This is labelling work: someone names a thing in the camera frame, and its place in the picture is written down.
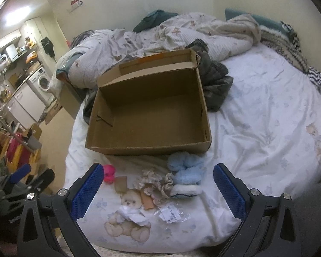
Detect pink rubber duck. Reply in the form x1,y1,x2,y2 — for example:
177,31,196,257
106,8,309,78
103,164,116,184

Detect light blue fluffy slippers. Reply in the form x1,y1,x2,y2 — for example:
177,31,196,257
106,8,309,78
168,151,206,199

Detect plastic label bag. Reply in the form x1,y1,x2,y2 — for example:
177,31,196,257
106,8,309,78
159,204,181,224

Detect brown cardboard tag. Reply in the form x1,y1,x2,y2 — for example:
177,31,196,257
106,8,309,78
140,190,155,211

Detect beige lace scrunchie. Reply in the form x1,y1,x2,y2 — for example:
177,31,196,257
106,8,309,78
133,169,174,206

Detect pink bag on rack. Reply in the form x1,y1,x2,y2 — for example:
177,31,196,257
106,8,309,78
6,139,31,172

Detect small brown paper card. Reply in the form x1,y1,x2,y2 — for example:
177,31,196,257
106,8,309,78
114,176,127,194

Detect white cabinet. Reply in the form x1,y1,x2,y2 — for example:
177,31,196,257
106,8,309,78
6,83,46,128

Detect white teddy bear bedsheet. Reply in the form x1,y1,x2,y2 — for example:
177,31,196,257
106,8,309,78
78,44,321,254

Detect white washing machine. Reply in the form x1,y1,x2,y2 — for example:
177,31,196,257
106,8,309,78
27,66,55,107

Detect open cardboard box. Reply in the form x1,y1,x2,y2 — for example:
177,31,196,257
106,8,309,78
86,49,212,155

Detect rumpled patterned duvet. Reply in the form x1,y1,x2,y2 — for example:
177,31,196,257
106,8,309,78
51,12,261,92

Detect striped knitted blanket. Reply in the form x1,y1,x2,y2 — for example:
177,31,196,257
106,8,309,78
260,22,321,94

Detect teal pillow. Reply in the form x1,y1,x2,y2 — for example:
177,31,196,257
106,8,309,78
224,7,293,37

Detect red white wall hook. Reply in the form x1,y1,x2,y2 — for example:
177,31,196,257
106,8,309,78
68,0,83,13

